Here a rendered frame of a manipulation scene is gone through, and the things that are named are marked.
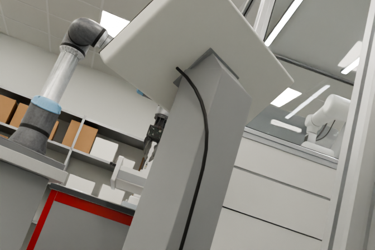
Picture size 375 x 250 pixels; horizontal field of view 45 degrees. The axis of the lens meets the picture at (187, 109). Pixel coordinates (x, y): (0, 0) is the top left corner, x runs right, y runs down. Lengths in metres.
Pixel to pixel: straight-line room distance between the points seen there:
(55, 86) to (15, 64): 4.70
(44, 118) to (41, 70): 4.85
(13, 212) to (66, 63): 0.67
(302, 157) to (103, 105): 5.02
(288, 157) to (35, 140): 0.91
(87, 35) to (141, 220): 1.09
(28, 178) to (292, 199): 0.91
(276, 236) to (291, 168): 0.24
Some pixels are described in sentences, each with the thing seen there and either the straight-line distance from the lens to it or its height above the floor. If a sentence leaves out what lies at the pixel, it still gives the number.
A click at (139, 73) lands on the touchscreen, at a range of 1.11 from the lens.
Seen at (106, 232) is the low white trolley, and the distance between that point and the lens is 2.17.
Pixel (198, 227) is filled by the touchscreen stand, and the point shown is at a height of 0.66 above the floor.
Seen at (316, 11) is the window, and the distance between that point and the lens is 1.93.
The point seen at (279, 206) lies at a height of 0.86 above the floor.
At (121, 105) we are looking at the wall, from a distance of 6.51.
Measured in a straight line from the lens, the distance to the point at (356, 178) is 0.47.
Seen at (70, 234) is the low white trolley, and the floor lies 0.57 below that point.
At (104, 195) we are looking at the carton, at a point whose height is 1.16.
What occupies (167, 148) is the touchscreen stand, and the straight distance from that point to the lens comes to 1.06.
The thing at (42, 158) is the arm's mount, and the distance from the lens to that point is 1.69.
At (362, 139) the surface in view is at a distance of 0.48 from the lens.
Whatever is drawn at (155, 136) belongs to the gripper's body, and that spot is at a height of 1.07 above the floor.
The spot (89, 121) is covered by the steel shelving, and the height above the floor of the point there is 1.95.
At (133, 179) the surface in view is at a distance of 1.95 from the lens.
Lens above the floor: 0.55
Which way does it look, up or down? 19 degrees up
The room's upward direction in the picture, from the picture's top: 18 degrees clockwise
